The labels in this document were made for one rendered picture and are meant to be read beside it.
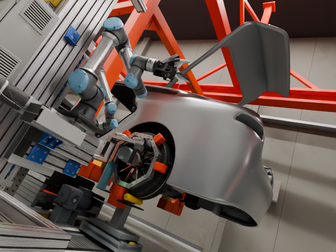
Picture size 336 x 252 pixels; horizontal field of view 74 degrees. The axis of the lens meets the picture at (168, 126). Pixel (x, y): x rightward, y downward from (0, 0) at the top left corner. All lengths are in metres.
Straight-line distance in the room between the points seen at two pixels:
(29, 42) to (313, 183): 5.63
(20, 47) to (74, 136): 0.49
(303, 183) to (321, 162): 0.62
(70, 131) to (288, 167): 5.34
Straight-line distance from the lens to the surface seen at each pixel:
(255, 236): 5.70
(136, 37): 2.80
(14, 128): 1.40
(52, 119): 1.12
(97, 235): 2.25
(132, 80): 1.24
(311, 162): 6.08
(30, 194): 2.46
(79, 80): 1.32
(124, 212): 2.30
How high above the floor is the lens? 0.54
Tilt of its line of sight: 19 degrees up
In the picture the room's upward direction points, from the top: 23 degrees clockwise
